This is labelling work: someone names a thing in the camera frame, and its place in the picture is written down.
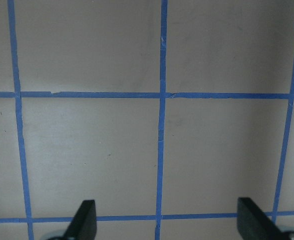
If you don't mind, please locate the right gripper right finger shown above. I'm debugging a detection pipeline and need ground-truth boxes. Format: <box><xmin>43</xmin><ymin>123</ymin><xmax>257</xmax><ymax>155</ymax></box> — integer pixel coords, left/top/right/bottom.
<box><xmin>237</xmin><ymin>197</ymin><xmax>287</xmax><ymax>240</ymax></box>

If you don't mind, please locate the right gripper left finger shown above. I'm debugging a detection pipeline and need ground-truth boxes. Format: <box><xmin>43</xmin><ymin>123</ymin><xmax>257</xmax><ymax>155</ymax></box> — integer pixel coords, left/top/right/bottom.
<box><xmin>62</xmin><ymin>200</ymin><xmax>97</xmax><ymax>240</ymax></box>

